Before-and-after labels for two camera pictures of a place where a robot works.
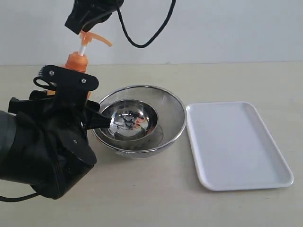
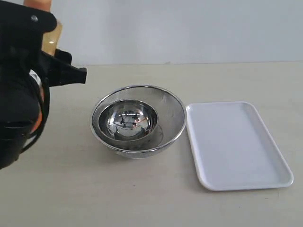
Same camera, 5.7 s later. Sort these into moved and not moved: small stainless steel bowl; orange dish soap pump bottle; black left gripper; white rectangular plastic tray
Moved: orange dish soap pump bottle; black left gripper
Not moved: white rectangular plastic tray; small stainless steel bowl
